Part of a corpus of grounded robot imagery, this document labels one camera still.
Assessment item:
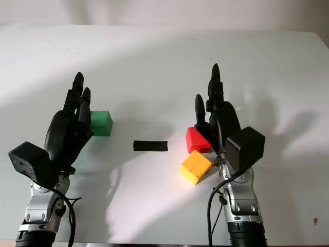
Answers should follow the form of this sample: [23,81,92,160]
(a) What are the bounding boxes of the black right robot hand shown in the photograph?
[194,63,242,157]

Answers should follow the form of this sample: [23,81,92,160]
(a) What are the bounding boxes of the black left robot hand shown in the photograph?
[44,72,95,173]

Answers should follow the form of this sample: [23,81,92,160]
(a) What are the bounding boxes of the red block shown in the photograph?
[185,127,212,154]

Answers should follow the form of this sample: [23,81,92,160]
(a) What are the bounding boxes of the green block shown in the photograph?
[89,111,114,136]

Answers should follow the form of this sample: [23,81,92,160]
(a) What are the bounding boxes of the yellow block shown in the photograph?
[179,150,213,185]

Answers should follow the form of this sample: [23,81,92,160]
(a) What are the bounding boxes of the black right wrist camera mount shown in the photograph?
[225,126,266,171]

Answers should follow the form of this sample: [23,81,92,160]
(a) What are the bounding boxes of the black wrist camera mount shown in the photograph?
[8,141,59,186]
[225,126,266,171]

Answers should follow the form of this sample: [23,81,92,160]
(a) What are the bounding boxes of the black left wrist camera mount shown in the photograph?
[8,141,59,186]

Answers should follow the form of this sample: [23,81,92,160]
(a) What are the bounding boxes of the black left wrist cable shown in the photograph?
[38,180,83,247]

